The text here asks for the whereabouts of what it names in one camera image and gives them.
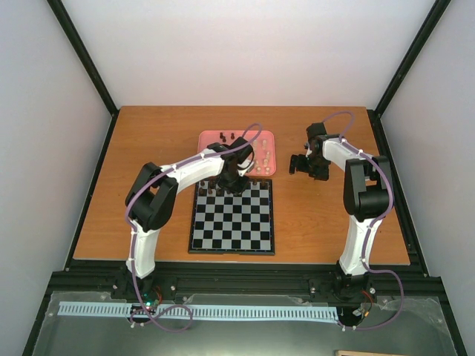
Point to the pink plastic tray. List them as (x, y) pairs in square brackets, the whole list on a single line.
[(263, 147)]

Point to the light blue cable duct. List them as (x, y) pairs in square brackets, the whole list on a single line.
[(319, 314)]

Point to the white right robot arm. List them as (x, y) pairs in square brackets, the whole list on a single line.
[(367, 193)]

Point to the black white chess board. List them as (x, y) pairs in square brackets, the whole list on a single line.
[(233, 224)]

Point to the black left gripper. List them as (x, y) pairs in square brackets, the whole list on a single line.
[(237, 190)]

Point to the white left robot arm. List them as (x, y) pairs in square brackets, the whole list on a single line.
[(150, 202)]

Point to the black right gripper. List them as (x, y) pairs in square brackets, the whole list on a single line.
[(320, 175)]

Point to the black aluminium frame base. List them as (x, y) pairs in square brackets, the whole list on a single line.
[(179, 279)]

